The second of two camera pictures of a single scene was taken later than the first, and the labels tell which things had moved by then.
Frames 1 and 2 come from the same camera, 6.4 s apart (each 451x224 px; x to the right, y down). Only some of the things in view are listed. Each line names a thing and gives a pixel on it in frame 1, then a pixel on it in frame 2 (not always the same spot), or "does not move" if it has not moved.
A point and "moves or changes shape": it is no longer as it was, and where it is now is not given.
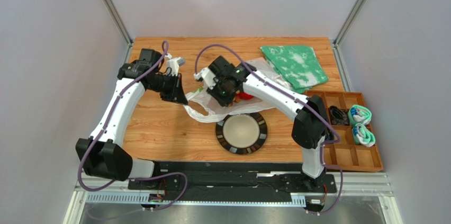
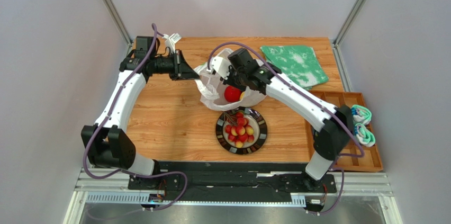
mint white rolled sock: x=357 y=114 does not move
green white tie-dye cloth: x=298 y=65 does not move
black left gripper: x=176 y=94 to x=181 y=69
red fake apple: x=242 y=95 moves or changes shape
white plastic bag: x=201 y=106 moves or changes shape
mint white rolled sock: x=361 y=135 does not move
